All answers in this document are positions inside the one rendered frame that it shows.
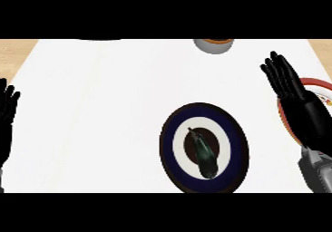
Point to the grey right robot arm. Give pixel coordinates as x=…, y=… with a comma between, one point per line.
x=320, y=172

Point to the red rimmed white plate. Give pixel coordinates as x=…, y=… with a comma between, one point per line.
x=326, y=93

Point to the white placemat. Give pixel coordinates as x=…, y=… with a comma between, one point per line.
x=128, y=120

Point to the dark blue and white plate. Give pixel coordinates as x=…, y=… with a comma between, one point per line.
x=203, y=148

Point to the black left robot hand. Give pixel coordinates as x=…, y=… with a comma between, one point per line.
x=1, y=120

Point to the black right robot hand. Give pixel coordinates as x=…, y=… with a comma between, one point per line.
x=307, y=114

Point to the dark green eggplant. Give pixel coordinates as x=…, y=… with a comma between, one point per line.
x=203, y=154

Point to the grey cup with orange rim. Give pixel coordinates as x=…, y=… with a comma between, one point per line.
x=212, y=46

